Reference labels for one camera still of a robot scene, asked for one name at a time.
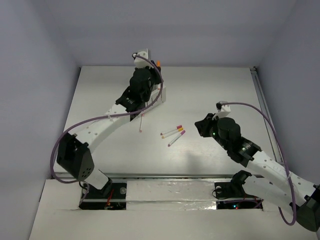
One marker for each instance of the peach capped white marker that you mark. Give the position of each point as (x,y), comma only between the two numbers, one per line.
(141,123)

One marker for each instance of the white foam front board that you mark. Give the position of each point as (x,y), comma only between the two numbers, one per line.
(59,218)

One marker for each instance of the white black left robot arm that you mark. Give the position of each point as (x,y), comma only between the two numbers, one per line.
(74,151)

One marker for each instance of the aluminium side rail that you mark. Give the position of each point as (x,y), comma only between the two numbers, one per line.
(276,151)

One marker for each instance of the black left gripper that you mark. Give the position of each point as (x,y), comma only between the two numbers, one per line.
(155,75)

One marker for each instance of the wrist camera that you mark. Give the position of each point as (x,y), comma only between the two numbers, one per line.
(141,58)
(223,109)

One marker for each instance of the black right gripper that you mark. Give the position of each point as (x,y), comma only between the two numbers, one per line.
(203,125)

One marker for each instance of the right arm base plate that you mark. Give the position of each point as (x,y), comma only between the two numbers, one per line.
(228,190)

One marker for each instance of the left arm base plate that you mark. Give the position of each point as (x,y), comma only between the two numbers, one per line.
(114,199)

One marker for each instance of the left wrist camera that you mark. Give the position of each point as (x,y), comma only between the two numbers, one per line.
(141,58)

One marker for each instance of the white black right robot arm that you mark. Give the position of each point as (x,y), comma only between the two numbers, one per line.
(266,178)

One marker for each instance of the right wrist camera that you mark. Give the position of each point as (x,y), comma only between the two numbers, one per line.
(223,109)

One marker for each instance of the pink capped white marker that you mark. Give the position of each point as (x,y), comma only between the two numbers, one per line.
(171,130)

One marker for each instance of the yellow capped white marker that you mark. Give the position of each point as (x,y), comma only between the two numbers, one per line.
(171,133)

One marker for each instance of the magenta capped white marker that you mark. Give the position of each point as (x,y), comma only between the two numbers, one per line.
(176,138)

